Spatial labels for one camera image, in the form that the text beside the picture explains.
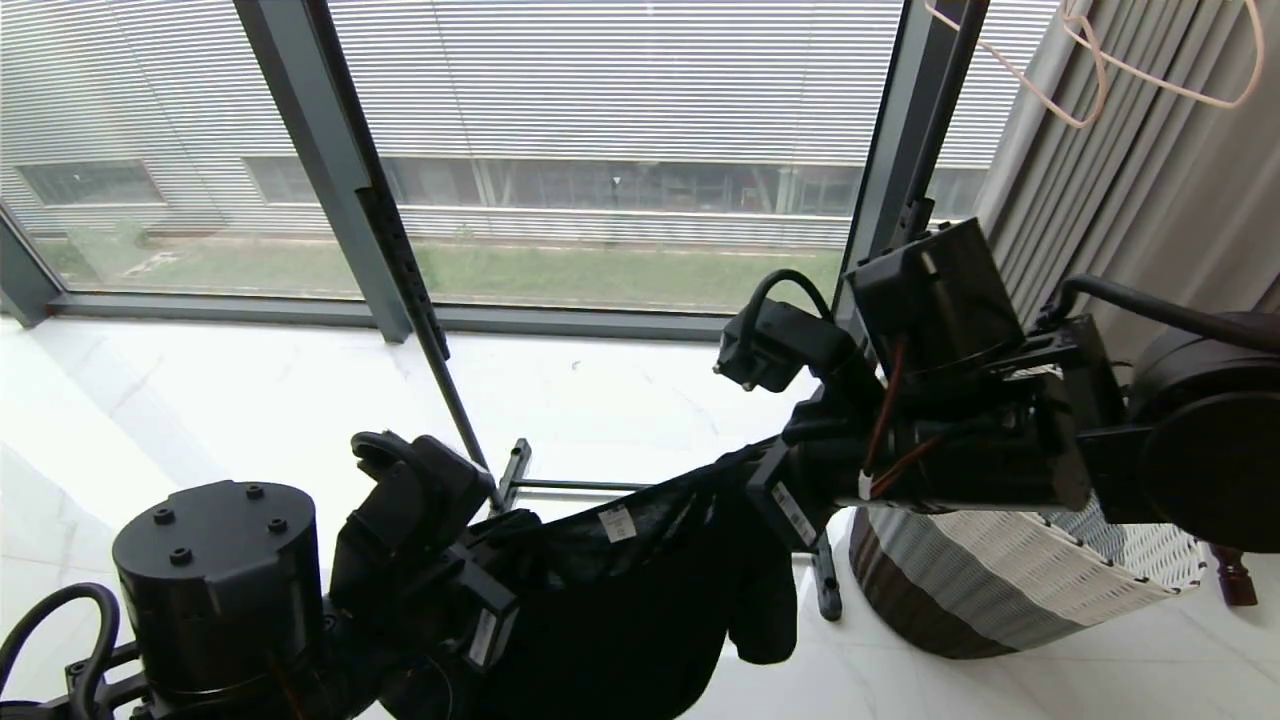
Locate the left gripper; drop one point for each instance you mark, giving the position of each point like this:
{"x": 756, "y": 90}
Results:
{"x": 483, "y": 635}

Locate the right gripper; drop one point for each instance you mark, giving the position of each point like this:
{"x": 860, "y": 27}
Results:
{"x": 980, "y": 450}

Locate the black garment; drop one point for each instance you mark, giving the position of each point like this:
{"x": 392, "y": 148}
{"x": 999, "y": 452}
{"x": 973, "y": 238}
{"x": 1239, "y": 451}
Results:
{"x": 620, "y": 610}

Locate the pink clothes hanger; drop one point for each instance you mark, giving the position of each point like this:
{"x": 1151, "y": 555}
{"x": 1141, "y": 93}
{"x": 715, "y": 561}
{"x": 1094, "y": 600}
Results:
{"x": 1040, "y": 92}
{"x": 1190, "y": 92}

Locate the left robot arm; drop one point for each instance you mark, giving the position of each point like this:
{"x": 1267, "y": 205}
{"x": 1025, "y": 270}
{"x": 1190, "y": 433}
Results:
{"x": 215, "y": 580}

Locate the white laundry basket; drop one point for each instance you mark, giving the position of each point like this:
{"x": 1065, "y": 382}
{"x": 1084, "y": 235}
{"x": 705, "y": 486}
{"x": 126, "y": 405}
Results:
{"x": 1000, "y": 570}

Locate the black clothes rack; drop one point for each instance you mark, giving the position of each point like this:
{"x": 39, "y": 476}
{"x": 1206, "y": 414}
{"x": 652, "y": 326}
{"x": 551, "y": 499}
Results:
{"x": 575, "y": 486}

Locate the dark brown wooden stand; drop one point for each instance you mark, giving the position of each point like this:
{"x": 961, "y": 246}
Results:
{"x": 1236, "y": 578}

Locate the beige curtain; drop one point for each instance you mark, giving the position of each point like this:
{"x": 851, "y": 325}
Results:
{"x": 1150, "y": 150}

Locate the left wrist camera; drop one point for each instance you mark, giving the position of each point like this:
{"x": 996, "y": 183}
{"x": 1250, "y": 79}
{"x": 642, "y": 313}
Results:
{"x": 410, "y": 510}

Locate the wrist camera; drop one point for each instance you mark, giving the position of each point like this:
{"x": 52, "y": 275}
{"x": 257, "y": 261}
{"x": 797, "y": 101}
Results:
{"x": 930, "y": 300}
{"x": 410, "y": 510}

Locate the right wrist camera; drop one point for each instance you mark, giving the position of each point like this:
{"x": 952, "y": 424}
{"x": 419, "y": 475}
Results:
{"x": 930, "y": 300}

